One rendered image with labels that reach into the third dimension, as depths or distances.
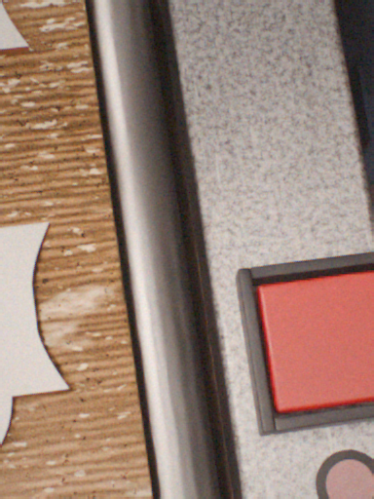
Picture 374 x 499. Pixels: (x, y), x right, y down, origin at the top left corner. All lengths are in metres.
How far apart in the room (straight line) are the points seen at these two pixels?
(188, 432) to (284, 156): 0.14
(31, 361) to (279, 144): 0.16
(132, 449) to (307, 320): 0.10
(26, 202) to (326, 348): 0.15
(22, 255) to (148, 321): 0.07
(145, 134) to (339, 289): 0.12
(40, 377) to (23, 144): 0.11
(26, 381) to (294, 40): 0.22
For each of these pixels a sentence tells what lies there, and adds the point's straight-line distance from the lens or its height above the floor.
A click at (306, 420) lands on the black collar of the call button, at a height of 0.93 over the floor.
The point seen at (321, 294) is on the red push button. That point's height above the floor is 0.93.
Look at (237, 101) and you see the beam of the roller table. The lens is 0.62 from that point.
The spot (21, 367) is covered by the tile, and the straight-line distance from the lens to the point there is 0.55.
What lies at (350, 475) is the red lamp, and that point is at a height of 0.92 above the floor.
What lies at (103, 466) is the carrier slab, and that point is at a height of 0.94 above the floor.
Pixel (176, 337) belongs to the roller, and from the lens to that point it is 0.58.
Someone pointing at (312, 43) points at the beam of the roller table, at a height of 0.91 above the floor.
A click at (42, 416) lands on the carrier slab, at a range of 0.56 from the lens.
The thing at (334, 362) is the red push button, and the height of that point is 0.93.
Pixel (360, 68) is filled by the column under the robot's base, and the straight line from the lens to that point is 1.48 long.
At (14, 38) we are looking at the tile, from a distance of 0.60.
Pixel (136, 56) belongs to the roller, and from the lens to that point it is 0.62.
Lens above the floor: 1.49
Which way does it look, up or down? 75 degrees down
